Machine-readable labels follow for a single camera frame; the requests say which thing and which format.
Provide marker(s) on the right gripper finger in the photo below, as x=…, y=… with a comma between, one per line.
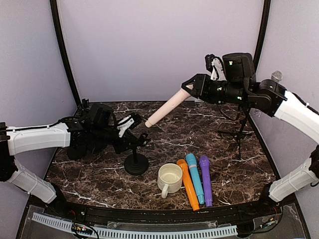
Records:
x=190, y=89
x=190, y=82

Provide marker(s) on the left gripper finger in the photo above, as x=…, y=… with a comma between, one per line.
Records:
x=137, y=147
x=142, y=140

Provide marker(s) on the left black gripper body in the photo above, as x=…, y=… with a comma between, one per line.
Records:
x=118, y=148

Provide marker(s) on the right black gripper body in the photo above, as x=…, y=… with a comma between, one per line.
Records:
x=211, y=94

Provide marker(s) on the pink toy microphone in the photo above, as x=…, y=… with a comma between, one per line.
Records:
x=166, y=108

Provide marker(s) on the black stand of pink microphone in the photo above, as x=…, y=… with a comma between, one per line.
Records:
x=136, y=164

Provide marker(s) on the black tripod microphone stand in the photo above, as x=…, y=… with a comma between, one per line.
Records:
x=242, y=117

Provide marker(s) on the blue toy microphone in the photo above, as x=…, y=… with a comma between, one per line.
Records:
x=192, y=165

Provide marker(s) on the purple toy microphone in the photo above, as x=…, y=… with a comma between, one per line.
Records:
x=204, y=164

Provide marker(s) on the silver glitter microphone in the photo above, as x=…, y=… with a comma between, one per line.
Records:
x=276, y=76

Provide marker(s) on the orange toy microphone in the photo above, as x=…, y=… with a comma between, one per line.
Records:
x=188, y=185

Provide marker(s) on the black stand of purple microphone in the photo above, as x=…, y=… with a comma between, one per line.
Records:
x=96, y=147

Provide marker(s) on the black stand of orange microphone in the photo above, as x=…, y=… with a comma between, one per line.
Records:
x=75, y=153

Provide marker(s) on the black stand of blue microphone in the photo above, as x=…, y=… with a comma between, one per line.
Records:
x=84, y=107

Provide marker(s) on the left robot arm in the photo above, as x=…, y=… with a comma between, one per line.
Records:
x=94, y=129

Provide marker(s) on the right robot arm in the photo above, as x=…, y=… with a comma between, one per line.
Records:
x=233, y=80

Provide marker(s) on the white ceramic mug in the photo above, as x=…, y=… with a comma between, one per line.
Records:
x=169, y=179

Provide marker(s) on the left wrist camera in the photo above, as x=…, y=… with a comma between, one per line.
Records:
x=129, y=122

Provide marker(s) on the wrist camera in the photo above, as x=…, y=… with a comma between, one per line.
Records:
x=215, y=66
x=129, y=122

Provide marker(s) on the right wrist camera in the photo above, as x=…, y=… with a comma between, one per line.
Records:
x=215, y=66

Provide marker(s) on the black front rail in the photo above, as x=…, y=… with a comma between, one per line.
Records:
x=234, y=214

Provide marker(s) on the right black frame post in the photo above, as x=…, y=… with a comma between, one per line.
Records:
x=262, y=33

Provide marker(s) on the black frame post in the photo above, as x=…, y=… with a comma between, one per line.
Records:
x=63, y=51
x=262, y=33

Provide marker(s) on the white cable duct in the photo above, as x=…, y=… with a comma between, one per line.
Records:
x=116, y=230

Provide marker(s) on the left black frame post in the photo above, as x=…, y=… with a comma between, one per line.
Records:
x=63, y=51

